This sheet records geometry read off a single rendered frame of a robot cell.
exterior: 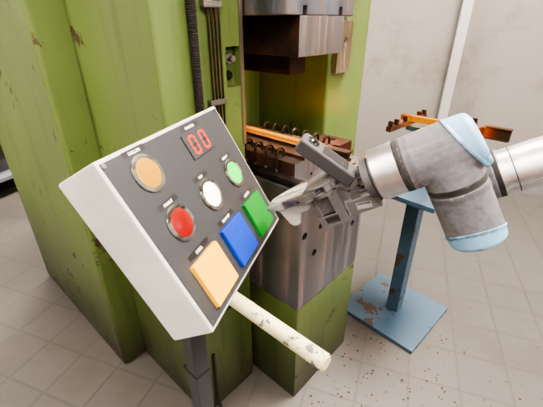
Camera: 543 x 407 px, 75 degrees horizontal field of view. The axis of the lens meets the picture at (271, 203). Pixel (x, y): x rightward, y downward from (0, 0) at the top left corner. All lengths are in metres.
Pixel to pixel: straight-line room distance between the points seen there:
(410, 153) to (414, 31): 2.88
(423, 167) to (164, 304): 0.43
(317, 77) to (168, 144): 0.88
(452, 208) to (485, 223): 0.05
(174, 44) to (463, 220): 0.68
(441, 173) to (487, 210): 0.09
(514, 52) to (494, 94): 0.33
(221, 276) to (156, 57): 0.51
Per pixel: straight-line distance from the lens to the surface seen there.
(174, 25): 0.89
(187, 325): 0.55
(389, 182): 0.59
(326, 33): 1.06
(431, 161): 0.58
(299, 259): 1.12
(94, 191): 0.50
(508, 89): 3.55
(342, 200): 0.63
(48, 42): 1.24
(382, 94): 3.49
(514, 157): 0.75
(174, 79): 0.89
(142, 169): 0.52
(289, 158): 1.08
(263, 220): 0.71
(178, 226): 0.52
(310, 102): 1.40
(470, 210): 0.61
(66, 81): 1.25
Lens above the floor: 1.35
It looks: 28 degrees down
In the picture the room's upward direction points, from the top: straight up
